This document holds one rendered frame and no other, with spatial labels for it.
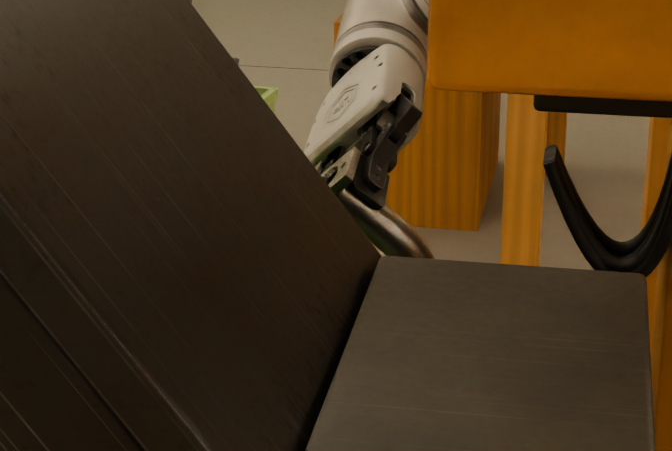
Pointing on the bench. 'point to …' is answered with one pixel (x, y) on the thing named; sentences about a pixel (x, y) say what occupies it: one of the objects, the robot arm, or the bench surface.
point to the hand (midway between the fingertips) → (352, 195)
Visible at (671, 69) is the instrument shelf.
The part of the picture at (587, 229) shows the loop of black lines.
